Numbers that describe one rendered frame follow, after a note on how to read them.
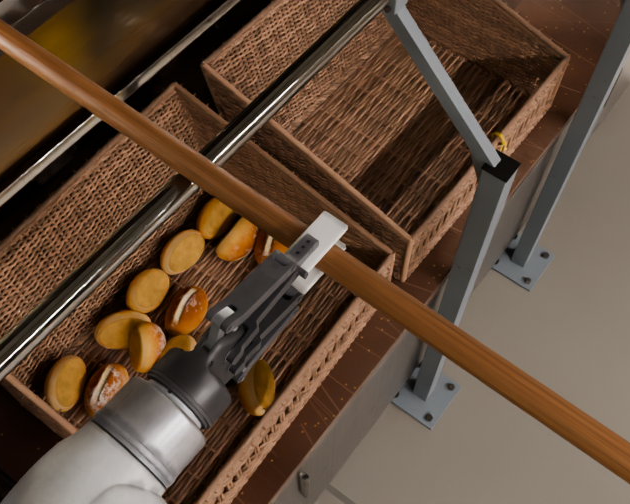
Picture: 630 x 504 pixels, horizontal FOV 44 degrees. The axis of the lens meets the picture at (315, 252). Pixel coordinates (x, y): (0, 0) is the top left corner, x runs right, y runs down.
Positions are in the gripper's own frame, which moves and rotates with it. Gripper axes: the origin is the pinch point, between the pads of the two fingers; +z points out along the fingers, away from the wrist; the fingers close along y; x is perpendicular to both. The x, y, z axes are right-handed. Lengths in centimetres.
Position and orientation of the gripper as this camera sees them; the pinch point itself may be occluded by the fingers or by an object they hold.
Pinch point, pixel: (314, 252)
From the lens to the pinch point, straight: 78.1
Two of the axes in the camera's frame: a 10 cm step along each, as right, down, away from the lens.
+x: 7.8, 5.4, -3.1
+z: 6.2, -6.8, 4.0
